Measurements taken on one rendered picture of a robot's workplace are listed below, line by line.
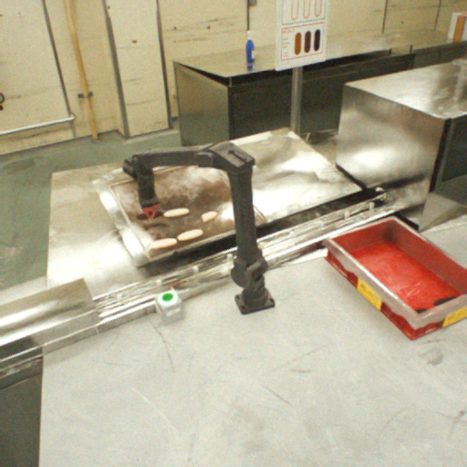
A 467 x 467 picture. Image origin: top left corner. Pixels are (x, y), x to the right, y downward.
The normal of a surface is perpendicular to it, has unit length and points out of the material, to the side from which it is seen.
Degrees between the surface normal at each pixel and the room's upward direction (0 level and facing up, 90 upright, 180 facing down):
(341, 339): 0
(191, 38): 90
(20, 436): 90
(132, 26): 90
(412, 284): 0
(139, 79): 90
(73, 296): 0
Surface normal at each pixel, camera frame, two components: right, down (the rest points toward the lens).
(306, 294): -0.03, -0.82
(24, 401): 0.50, 0.48
